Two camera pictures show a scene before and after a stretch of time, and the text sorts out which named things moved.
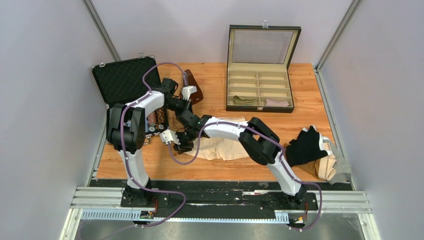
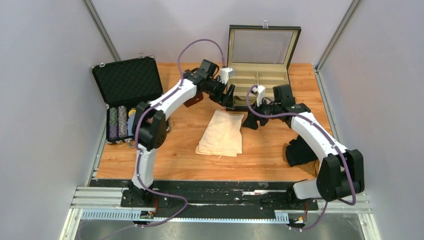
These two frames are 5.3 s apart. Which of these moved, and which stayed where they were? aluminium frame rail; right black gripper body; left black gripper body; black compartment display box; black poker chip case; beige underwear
Moved: left black gripper body; beige underwear; right black gripper body
Stayed: black compartment display box; aluminium frame rail; black poker chip case
